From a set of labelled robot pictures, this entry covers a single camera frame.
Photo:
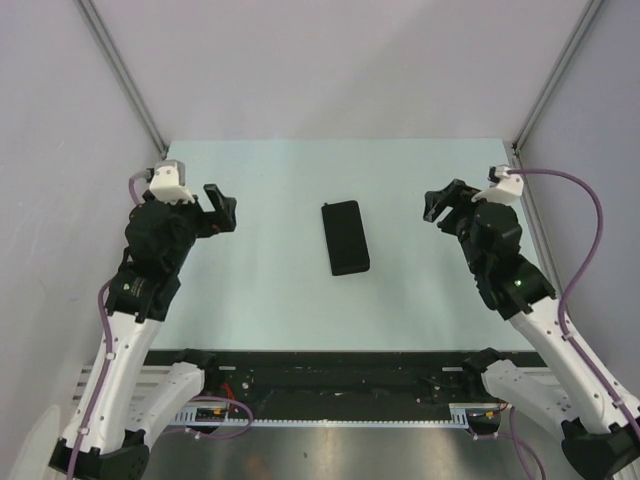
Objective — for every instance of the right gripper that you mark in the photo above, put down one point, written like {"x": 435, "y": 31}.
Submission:
{"x": 437, "y": 201}

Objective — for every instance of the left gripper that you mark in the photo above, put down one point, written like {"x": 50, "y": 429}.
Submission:
{"x": 212, "y": 221}

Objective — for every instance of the black zip tool case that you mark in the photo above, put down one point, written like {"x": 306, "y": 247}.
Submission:
{"x": 345, "y": 238}

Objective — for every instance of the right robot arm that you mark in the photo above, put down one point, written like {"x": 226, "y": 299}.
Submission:
{"x": 592, "y": 415}

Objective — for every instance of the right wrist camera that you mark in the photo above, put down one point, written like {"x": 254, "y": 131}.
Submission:
{"x": 505, "y": 187}

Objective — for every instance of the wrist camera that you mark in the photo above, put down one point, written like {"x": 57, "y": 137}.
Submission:
{"x": 168, "y": 183}
{"x": 505, "y": 187}

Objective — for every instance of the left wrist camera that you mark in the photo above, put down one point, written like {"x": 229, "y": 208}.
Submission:
{"x": 168, "y": 183}

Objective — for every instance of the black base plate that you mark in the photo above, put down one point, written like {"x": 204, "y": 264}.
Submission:
{"x": 292, "y": 383}

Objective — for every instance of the white cable duct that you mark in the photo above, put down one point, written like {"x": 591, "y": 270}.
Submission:
{"x": 454, "y": 416}

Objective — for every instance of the right aluminium frame post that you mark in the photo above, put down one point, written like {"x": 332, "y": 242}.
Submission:
{"x": 560, "y": 68}

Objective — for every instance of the aluminium frame post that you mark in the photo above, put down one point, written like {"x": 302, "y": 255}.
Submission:
{"x": 107, "y": 46}
{"x": 560, "y": 68}

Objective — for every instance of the left aluminium frame post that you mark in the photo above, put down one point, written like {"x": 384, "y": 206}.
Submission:
{"x": 107, "y": 46}

